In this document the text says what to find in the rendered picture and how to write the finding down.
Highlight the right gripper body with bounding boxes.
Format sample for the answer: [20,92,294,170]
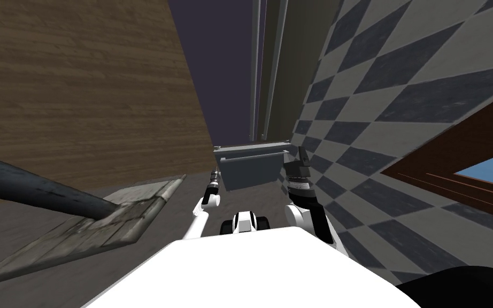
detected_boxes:
[296,145,312,167]

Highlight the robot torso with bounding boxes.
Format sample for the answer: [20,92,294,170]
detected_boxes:
[79,209,422,308]

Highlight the grey metal range hood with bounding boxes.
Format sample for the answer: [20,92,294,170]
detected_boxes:
[0,150,187,285]

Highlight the brown framed window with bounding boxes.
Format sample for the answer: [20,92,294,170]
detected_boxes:
[379,85,493,226]

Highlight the grey bar handle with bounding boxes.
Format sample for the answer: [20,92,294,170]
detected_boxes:
[219,149,289,163]

